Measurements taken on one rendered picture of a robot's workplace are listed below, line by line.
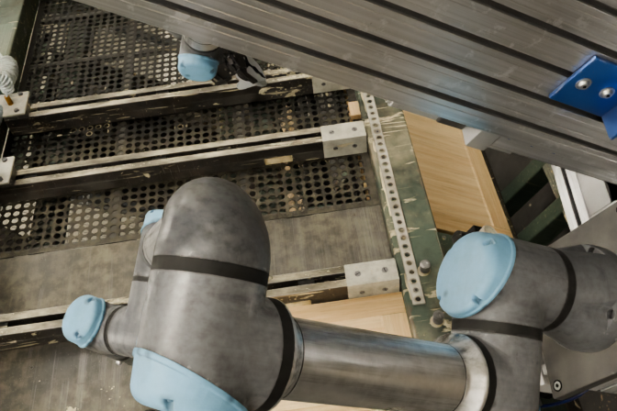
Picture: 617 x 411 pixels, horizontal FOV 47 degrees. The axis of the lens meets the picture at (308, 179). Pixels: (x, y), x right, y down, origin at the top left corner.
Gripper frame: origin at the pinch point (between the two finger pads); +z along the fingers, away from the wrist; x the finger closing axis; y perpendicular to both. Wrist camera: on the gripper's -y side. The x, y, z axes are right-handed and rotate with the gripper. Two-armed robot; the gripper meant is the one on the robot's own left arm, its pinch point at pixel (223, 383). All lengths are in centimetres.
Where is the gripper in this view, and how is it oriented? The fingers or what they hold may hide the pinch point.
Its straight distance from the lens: 137.3
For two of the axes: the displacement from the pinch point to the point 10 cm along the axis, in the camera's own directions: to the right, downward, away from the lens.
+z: 5.0, 4.6, 7.3
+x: -5.1, 8.4, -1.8
